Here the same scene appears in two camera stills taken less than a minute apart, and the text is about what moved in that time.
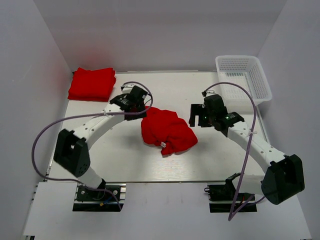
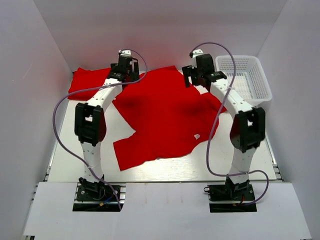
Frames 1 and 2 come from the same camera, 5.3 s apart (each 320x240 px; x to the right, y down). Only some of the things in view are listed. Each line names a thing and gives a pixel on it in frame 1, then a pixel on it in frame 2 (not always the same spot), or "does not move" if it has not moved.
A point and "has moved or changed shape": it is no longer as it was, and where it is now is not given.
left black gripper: x=136 y=116 -> x=134 y=75
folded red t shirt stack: x=95 y=85 does not move
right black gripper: x=196 y=109 -> x=188 y=71
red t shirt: x=164 y=128 has moved or changed shape
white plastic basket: x=247 y=70 does not move
